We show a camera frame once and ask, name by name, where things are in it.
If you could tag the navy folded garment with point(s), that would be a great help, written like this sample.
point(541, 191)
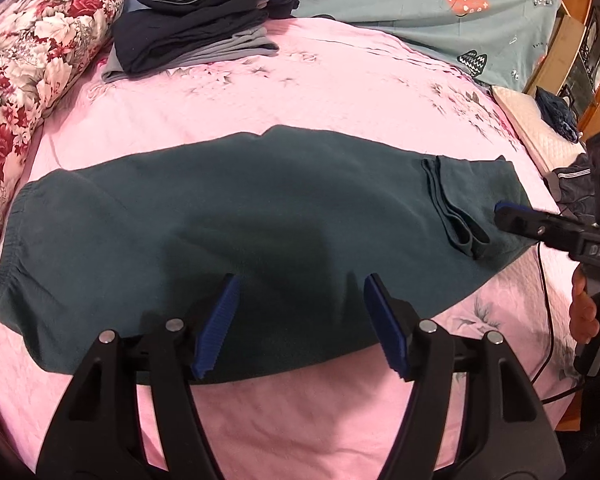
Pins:
point(170, 40)

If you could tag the grey folded garment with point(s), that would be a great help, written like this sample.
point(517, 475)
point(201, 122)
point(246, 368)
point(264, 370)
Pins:
point(240, 48)

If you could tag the person's right hand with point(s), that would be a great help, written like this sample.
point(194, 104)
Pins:
point(582, 307)

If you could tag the red floral pillow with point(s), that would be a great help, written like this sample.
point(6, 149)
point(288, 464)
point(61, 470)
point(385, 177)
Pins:
point(40, 50)

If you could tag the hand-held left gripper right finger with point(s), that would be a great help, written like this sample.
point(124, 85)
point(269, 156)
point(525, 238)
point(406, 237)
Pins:
point(387, 330)

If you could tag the dark green pants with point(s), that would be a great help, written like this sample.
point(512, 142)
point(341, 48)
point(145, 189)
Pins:
point(180, 240)

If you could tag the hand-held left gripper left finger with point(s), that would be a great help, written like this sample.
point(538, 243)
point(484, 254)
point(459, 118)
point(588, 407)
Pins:
point(217, 330)

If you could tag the cream quilted pillow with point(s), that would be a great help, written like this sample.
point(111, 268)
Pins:
point(530, 125)

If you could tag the pink floral bedsheet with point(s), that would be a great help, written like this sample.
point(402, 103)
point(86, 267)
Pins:
point(330, 85)

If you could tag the wooden bed frame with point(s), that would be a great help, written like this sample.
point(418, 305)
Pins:
point(565, 35)

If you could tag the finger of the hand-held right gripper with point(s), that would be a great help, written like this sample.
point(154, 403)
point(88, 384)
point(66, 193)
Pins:
point(535, 227)

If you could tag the dark grey striped garment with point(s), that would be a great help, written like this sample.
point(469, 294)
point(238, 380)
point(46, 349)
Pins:
point(570, 185)

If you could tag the dark blue crumpled cloth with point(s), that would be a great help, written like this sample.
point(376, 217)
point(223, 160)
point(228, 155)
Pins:
point(555, 112)

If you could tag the teal heart print sheet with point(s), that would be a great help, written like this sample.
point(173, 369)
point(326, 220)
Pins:
point(405, 20)

